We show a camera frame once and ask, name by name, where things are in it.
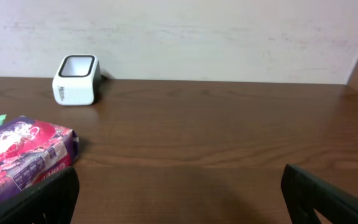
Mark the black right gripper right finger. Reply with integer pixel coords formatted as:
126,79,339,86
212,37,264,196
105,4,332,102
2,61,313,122
281,164,358,224

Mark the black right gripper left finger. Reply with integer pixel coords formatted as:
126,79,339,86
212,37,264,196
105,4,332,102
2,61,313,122
0,167,80,224

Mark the purple red snack packet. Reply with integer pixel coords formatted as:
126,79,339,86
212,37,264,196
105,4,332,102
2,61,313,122
0,116,79,202

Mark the white barcode scanner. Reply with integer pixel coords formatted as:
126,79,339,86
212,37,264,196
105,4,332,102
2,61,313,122
52,54,101,106

